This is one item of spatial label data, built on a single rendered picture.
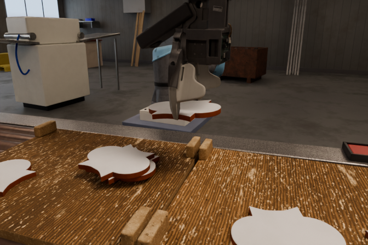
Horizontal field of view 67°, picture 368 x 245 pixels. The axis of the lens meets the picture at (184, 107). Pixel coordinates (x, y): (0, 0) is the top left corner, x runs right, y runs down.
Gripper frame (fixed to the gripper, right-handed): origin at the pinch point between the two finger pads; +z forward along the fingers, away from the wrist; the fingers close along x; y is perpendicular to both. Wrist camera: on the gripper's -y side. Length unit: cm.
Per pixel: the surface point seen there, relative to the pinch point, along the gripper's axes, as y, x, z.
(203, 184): 5.9, -4.8, 11.7
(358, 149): 33.7, 23.8, 11.8
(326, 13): 80, 873, -59
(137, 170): -4.3, -9.5, 9.0
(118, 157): -10.1, -6.5, 9.2
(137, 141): -14.6, 7.3, 12.2
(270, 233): 17.7, -14.4, 10.4
